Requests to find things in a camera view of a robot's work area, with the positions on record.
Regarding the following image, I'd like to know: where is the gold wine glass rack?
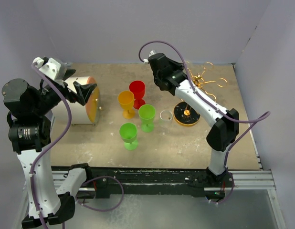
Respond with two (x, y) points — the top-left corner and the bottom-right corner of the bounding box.
(173, 62), (228, 127)

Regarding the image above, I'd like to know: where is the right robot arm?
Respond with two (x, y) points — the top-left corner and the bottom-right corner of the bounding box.
(147, 50), (239, 187)

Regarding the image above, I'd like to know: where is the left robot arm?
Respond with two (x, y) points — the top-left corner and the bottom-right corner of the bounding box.
(1, 69), (97, 229)

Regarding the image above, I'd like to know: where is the clear wine glass standing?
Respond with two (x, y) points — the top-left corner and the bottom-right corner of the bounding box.
(158, 110), (173, 136)

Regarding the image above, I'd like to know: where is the white cylinder with orange lid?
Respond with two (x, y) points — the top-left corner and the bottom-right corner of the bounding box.
(52, 76), (102, 125)

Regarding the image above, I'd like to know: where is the red plastic goblet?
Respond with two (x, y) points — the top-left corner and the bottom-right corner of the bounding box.
(129, 80), (146, 110)

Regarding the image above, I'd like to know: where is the orange plastic goblet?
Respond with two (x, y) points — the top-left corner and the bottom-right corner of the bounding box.
(117, 91), (135, 119)

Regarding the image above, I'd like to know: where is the green goblet rear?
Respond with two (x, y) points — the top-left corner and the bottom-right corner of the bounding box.
(138, 104), (156, 133)

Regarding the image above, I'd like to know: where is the green goblet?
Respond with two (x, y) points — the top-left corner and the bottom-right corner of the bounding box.
(138, 104), (156, 133)
(119, 123), (138, 150)

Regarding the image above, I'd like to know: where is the green goblet front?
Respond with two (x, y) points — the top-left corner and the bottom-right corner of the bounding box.
(119, 123), (138, 150)

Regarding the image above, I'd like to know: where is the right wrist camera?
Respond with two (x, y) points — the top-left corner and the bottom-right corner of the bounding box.
(143, 50), (157, 64)

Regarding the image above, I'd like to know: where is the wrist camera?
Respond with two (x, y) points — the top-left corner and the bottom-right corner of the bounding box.
(143, 50), (157, 64)
(32, 57), (67, 81)

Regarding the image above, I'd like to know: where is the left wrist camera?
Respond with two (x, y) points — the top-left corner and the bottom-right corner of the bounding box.
(32, 57), (67, 81)

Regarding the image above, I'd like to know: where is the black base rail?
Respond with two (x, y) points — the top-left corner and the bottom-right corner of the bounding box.
(51, 163), (235, 200)

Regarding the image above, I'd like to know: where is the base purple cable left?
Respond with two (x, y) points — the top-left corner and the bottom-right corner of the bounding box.
(74, 176), (125, 212)

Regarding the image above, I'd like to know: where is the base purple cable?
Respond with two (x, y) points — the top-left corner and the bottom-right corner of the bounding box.
(208, 171), (235, 206)
(74, 176), (125, 212)

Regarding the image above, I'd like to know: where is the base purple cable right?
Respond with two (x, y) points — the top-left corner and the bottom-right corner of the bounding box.
(208, 171), (235, 206)

